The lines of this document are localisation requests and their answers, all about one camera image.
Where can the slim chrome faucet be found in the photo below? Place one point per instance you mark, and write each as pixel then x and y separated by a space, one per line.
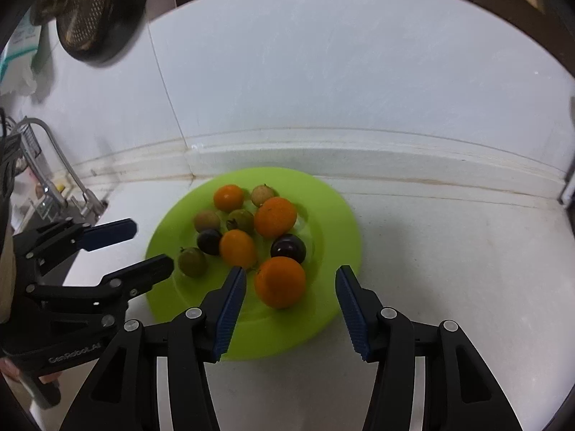
pixel 67 166

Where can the small brownish green fruit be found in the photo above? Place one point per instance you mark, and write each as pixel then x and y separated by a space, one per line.
pixel 263 195

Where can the yellow-brown round fruit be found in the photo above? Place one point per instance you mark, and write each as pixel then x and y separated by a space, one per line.
pixel 207 221

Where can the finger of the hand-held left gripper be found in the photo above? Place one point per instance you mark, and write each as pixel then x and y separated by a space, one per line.
pixel 110 234
pixel 148 269

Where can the green plate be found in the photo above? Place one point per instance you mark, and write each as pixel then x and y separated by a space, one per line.
pixel 323 242

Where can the small orange kumquat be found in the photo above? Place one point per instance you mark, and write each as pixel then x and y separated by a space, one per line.
pixel 228 197

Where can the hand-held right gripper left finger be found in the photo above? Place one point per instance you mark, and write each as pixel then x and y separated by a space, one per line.
pixel 229 314

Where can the large orange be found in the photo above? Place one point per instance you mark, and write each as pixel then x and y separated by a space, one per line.
pixel 275 217
pixel 280 282

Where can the brass strainer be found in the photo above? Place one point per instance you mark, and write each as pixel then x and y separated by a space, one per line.
pixel 85 9

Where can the medium orange tangerine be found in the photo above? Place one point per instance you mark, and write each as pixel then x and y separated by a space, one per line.
pixel 238 248

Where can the chrome pull-down faucet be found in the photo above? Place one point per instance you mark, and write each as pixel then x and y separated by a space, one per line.
pixel 47 196

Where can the dark purple plum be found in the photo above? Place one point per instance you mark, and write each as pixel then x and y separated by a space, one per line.
pixel 210 241
pixel 288 248

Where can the blue and white utensil rack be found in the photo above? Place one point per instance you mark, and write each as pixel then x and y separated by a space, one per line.
pixel 568 195

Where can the black frying pan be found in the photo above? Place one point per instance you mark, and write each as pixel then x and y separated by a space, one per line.
pixel 130 9

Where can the green plum with stem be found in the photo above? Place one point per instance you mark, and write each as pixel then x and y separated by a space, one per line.
pixel 192 262

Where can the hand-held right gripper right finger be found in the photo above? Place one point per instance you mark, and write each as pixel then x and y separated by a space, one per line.
pixel 353 314

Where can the person's left hand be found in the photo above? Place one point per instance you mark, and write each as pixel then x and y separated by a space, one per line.
pixel 6 366

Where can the tissue pack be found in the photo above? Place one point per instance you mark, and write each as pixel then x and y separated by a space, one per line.
pixel 18 45

